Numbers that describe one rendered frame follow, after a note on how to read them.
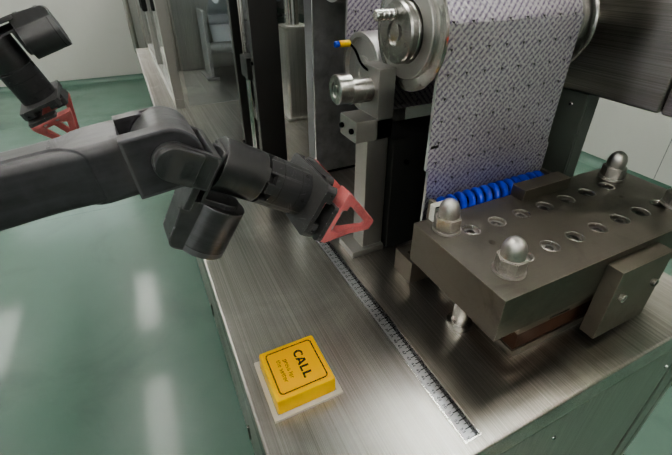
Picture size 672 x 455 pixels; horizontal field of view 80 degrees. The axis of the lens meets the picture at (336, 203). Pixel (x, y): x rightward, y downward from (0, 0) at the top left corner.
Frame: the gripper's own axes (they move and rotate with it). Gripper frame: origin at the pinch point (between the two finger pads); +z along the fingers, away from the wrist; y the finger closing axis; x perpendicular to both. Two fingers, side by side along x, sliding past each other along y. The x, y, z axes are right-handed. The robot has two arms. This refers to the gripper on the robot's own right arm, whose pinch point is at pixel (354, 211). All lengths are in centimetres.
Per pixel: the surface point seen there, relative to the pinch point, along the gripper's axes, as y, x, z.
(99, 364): -90, -120, 6
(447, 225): 7.9, 4.8, 7.4
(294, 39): -75, 18, 12
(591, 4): -0.4, 38.7, 17.7
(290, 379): 11.3, -17.6, -5.2
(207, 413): -52, -102, 35
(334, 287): -2.3, -13.3, 6.3
